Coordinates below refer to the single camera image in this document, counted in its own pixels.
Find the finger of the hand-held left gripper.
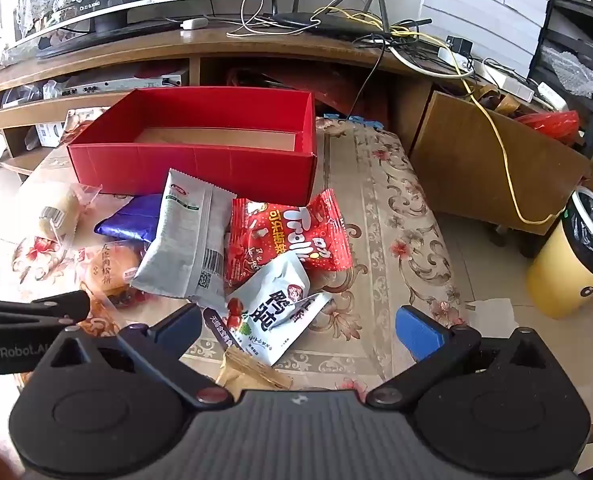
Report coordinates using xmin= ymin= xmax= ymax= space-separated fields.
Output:
xmin=0 ymin=290 xmax=92 ymax=332

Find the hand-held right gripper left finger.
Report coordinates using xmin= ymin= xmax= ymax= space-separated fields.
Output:
xmin=39 ymin=304 xmax=234 ymax=409

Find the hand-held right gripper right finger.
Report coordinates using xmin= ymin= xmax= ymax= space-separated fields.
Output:
xmin=366 ymin=306 xmax=562 ymax=408

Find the clear packet orange round cake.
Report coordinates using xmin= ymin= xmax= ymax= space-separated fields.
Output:
xmin=76 ymin=244 xmax=150 ymax=311

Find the orange brown snack packet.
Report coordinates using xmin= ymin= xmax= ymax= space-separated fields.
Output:
xmin=202 ymin=306 xmax=293 ymax=392

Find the grey white green-print snack packet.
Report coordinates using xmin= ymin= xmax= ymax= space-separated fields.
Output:
xmin=130 ymin=169 xmax=237 ymax=311

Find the white red-print snack packet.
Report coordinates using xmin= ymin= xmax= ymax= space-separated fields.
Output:
xmin=225 ymin=252 xmax=334 ymax=367

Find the clear packet pale round pastry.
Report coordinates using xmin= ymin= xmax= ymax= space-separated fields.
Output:
xmin=35 ymin=182 xmax=102 ymax=242

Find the dark blue snack packet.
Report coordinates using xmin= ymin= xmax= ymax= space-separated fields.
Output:
xmin=94 ymin=194 xmax=164 ymax=243

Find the red gummy candy packet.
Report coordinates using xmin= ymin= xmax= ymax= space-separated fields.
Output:
xmin=225 ymin=189 xmax=353 ymax=288

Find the red cardboard box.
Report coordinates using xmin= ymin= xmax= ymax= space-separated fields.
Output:
xmin=66 ymin=87 xmax=318 ymax=208

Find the white paper sheet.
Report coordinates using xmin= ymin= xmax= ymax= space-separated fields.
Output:
xmin=463 ymin=297 xmax=518 ymax=334

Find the white blue cardboard box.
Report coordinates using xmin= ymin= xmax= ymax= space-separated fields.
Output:
xmin=36 ymin=122 xmax=68 ymax=149

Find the yellow trash bin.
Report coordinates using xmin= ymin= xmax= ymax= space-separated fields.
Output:
xmin=526 ymin=186 xmax=593 ymax=321

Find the clear plastic bag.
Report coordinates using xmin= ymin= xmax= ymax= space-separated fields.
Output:
xmin=0 ymin=82 xmax=60 ymax=107

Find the silver media player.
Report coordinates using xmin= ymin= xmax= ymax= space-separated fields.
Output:
xmin=0 ymin=72 xmax=183 ymax=107

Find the blue foam mat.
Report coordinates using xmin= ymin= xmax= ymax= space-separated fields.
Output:
xmin=321 ymin=112 xmax=385 ymax=132

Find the red plastic bag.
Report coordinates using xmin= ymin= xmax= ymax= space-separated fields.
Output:
xmin=515 ymin=110 xmax=580 ymax=147

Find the dark red round object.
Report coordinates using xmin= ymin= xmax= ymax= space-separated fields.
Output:
xmin=120 ymin=62 xmax=190 ymax=79

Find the white power strip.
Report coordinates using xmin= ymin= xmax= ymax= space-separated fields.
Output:
xmin=436 ymin=46 xmax=567 ymax=111

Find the red bag under stand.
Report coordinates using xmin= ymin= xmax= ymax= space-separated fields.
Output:
xmin=225 ymin=65 xmax=377 ymax=117

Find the black power adapter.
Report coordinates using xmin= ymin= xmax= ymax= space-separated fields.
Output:
xmin=449 ymin=35 xmax=475 ymax=57

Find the wooden television stand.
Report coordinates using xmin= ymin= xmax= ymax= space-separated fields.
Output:
xmin=0 ymin=10 xmax=593 ymax=237

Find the bubble wrap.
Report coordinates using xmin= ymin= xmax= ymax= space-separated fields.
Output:
xmin=545 ymin=47 xmax=593 ymax=99

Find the black shelf rack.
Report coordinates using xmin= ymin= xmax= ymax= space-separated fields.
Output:
xmin=526 ymin=0 xmax=593 ymax=160

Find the yellow cable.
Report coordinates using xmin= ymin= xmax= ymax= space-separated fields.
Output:
xmin=315 ymin=6 xmax=568 ymax=226

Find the black cable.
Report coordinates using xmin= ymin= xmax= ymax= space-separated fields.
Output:
xmin=347 ymin=35 xmax=393 ymax=119

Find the thick white cable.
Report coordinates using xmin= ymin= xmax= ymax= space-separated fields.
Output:
xmin=390 ymin=35 xmax=477 ymax=79

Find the thin white cable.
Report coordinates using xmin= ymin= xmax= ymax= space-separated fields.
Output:
xmin=225 ymin=0 xmax=329 ymax=39

